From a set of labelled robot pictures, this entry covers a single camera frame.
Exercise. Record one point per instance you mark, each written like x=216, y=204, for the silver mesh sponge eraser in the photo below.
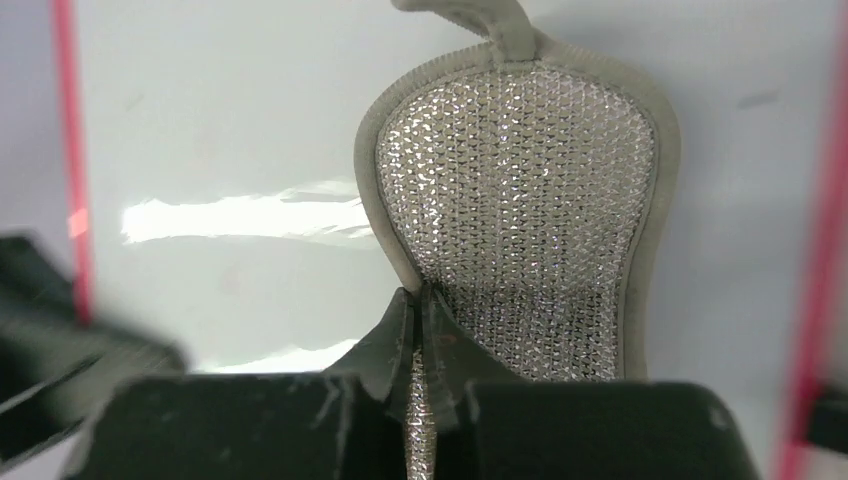
x=519, y=189

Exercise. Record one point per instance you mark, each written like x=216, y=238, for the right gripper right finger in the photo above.
x=492, y=424

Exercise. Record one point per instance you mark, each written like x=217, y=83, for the red-framed whiteboard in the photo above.
x=214, y=203

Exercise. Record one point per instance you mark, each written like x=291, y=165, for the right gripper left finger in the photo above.
x=343, y=422

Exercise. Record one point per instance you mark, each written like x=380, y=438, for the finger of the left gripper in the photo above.
x=55, y=371

